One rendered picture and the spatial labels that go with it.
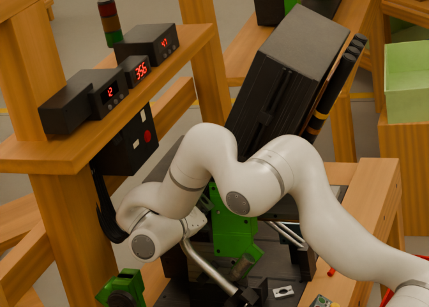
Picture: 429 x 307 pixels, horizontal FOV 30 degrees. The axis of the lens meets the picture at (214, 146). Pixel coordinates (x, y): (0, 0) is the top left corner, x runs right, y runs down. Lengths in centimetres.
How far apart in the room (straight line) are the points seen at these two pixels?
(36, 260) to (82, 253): 12
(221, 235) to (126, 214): 38
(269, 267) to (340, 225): 92
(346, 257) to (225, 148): 31
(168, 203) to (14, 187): 369
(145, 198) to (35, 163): 27
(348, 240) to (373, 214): 109
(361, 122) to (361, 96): 42
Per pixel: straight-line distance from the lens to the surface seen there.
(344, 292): 230
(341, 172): 292
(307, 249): 229
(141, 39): 228
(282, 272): 240
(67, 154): 186
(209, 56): 284
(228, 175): 151
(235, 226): 216
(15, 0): 188
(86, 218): 211
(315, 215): 154
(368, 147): 497
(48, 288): 428
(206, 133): 160
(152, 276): 254
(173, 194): 173
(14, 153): 194
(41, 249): 211
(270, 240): 255
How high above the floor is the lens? 230
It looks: 26 degrees down
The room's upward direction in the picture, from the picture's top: 11 degrees counter-clockwise
